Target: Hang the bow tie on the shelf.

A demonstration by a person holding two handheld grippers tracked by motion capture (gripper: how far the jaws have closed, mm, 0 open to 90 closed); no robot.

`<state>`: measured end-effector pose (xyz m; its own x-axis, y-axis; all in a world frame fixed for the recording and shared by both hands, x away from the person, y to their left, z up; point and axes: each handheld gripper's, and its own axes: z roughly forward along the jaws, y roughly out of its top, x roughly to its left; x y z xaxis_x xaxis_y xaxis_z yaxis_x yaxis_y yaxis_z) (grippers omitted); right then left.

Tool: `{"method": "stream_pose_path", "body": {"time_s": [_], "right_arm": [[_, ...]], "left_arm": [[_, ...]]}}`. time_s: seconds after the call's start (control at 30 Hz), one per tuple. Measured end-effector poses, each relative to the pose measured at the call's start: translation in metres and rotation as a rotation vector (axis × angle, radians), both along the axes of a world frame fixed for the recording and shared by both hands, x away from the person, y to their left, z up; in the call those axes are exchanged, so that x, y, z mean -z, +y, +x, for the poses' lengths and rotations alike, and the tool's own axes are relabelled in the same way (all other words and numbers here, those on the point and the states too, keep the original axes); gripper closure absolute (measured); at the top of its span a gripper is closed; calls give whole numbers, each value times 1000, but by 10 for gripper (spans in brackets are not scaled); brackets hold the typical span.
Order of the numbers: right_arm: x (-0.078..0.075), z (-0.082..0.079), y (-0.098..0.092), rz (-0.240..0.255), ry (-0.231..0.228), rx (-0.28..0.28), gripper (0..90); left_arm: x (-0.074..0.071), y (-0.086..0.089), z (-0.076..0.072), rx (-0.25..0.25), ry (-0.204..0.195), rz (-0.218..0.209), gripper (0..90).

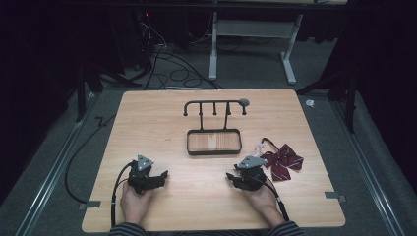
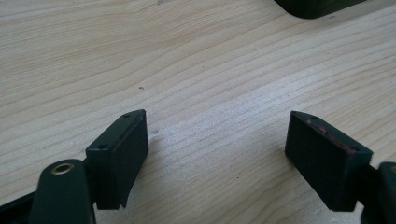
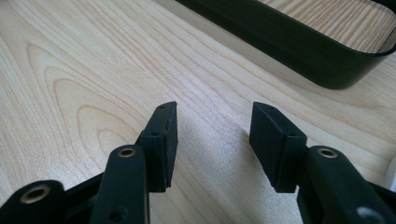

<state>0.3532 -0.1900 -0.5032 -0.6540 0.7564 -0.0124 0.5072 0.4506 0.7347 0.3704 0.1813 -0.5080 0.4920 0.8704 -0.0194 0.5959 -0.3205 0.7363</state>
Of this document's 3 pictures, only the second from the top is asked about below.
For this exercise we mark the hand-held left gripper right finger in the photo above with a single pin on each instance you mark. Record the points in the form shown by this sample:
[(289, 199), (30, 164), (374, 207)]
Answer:
[(323, 165)]

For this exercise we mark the dark green tray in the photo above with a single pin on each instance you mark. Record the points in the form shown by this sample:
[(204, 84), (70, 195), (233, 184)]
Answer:
[(314, 6)]

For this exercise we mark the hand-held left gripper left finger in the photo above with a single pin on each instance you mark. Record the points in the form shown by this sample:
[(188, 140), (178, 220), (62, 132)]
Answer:
[(118, 161)]

